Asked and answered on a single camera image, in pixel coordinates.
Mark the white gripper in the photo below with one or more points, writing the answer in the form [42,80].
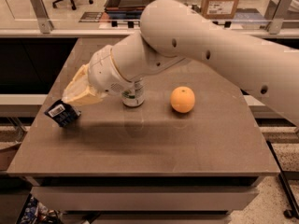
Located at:
[104,72]

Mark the blue rxbar wrapper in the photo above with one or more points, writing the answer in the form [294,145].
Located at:
[62,113]

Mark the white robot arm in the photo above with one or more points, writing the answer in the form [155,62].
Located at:
[170,32]

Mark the green white soda can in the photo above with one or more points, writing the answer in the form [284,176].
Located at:
[135,96]

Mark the orange fruit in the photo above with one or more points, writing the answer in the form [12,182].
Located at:
[182,99]

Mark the grey table drawer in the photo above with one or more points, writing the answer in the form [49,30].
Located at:
[145,198]

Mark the cardboard box with label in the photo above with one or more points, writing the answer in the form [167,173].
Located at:
[219,9]

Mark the black cart leg with wheel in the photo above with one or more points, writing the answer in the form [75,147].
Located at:
[284,178]

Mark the left metal railing post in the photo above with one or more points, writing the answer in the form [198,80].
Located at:
[43,20]

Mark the metal railing post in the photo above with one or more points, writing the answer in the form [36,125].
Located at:
[275,16]
[43,20]

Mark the right metal railing post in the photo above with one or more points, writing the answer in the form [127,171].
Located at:
[275,16]

